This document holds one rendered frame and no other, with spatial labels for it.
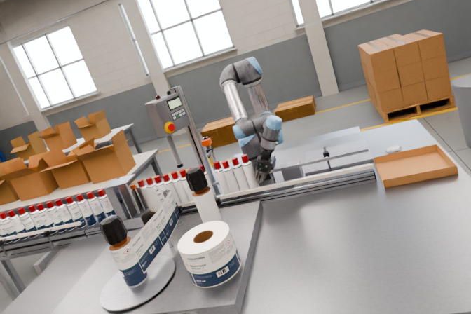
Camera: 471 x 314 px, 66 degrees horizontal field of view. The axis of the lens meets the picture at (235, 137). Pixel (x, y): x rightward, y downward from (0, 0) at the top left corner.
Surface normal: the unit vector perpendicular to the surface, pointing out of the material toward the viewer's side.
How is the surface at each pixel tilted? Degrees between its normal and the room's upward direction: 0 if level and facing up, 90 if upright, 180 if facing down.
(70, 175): 91
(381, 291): 0
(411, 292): 0
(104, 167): 90
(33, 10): 90
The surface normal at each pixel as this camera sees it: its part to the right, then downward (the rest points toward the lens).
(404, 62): -0.18, 0.33
